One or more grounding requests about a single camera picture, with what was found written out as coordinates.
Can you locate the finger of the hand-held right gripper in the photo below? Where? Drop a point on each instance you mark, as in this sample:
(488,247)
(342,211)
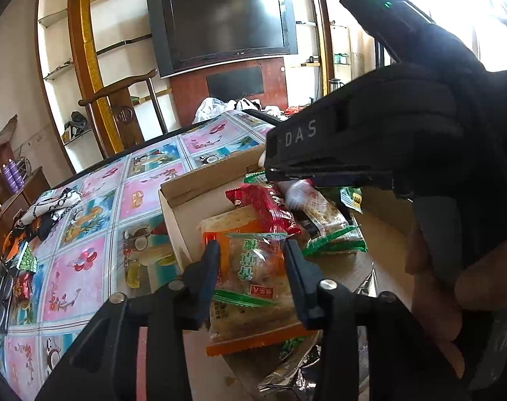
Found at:
(333,176)

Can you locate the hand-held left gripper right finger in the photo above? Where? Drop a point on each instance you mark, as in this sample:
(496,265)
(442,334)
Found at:
(299,288)

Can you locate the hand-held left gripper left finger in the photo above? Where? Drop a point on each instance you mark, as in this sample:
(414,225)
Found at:
(209,288)

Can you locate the orange cracker packet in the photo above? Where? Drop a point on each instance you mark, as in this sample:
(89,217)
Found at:
(253,267)

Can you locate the cardboard box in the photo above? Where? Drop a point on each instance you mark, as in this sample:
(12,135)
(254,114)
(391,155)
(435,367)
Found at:
(186,225)

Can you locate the large red snack packet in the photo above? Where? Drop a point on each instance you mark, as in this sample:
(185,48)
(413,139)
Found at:
(266,206)

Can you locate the silver foil packet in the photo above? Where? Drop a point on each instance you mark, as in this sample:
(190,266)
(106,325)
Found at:
(303,367)

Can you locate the person's right hand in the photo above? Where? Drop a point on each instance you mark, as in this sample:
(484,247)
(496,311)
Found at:
(433,300)

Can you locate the metal kettle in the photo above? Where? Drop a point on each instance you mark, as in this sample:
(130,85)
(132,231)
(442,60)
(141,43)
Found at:
(336,87)

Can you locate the white plastic bag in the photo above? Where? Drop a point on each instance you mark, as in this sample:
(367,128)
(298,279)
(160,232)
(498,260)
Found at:
(207,110)
(245,104)

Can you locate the printed fruit tablecloth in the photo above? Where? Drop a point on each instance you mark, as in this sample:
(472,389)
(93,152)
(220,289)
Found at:
(82,267)

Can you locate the black white patterned cloth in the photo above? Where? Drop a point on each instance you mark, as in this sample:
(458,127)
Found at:
(49,206)

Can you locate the black television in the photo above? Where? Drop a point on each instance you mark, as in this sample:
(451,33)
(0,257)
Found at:
(228,25)

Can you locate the green pea snack packet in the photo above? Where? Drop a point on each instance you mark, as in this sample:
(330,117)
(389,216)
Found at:
(27,259)

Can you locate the small red snack packet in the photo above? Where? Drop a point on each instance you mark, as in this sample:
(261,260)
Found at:
(22,287)

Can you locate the wooden chair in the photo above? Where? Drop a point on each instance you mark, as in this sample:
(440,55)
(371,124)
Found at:
(124,112)

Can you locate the orange black cloth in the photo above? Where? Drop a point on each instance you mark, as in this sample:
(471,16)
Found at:
(11,238)

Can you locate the brown side cabinet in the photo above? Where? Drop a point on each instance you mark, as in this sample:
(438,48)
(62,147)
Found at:
(24,194)

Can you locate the black flat device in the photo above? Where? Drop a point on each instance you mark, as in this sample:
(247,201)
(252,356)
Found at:
(1,300)

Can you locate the black white bundle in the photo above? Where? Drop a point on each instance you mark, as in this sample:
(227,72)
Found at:
(76,123)

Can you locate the purple bottle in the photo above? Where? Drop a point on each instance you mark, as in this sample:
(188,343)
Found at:
(8,177)
(16,174)

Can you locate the brown hanging bag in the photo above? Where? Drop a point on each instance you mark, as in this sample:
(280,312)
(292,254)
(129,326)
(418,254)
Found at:
(7,129)

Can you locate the dark wall panel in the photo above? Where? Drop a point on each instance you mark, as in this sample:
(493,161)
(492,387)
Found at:
(237,82)

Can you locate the golden arched frame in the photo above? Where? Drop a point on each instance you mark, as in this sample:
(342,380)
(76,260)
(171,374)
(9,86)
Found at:
(90,58)

